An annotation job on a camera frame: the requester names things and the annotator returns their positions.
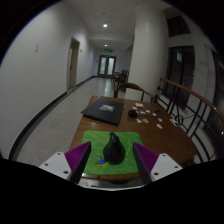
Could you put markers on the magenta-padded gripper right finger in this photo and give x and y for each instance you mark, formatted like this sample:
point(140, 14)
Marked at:
point(163, 165)

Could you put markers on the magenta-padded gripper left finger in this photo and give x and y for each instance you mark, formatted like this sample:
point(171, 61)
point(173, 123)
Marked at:
point(58, 163)

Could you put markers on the black vertical computer mouse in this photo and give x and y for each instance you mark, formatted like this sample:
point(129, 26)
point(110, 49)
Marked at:
point(114, 151)

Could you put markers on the green mouse pad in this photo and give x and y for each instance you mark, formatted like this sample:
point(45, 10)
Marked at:
point(96, 143)

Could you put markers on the white rectangular card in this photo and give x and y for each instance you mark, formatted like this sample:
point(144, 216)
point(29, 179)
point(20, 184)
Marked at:
point(173, 122)

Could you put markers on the red and white sticker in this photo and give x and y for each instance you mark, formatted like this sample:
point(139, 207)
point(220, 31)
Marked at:
point(160, 119)

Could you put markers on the tan sticker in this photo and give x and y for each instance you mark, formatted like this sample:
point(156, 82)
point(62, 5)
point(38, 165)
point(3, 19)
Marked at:
point(145, 121)
point(138, 120)

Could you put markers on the bunch of dark keys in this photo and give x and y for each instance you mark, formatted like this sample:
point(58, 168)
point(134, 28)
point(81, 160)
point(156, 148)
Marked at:
point(157, 111)

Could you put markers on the small black box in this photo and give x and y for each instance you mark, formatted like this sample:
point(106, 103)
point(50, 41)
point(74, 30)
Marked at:
point(132, 113)

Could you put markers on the small white box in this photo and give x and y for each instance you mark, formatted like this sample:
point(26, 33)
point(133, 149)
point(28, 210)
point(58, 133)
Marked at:
point(139, 105)

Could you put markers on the black closed laptop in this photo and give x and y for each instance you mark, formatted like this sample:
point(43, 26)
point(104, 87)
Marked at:
point(103, 111)

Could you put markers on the wood-topped black metal railing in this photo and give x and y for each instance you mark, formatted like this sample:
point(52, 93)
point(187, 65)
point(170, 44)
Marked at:
point(190, 91)

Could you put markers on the wooden armchair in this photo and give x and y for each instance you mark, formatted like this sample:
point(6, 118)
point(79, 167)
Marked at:
point(133, 86)

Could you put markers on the tall dark window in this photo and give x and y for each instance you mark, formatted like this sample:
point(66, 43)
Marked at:
point(180, 76)

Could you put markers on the distant wooden furniture group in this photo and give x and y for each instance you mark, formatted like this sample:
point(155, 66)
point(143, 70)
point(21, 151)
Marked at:
point(120, 76)

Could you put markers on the corridor side door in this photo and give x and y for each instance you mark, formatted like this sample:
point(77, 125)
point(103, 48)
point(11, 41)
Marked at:
point(73, 63)

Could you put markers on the glass double door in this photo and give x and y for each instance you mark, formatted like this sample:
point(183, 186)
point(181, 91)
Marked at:
point(107, 66)

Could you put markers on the green exit sign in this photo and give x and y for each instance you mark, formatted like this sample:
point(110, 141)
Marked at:
point(108, 50)

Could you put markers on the round ceiling light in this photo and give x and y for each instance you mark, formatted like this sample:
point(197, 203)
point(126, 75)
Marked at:
point(105, 25)
point(106, 45)

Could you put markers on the small dark transom window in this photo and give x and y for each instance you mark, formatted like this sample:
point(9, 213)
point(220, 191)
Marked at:
point(180, 26)

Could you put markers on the white wall switch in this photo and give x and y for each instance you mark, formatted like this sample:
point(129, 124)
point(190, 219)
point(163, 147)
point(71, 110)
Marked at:
point(36, 48)

